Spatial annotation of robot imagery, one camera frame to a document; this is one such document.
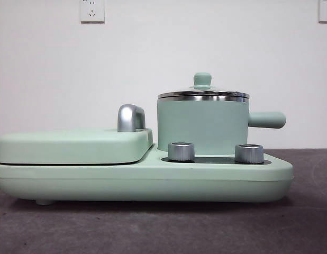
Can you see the silver control knob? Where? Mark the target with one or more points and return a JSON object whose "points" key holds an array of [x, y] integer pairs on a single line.
{"points": [[180, 152], [249, 154]]}

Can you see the glass lid with green knob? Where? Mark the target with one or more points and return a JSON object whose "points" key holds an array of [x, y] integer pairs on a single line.
{"points": [[201, 79]]}

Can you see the mint green cooker base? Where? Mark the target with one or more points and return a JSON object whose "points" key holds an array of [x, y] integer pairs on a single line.
{"points": [[219, 182]]}

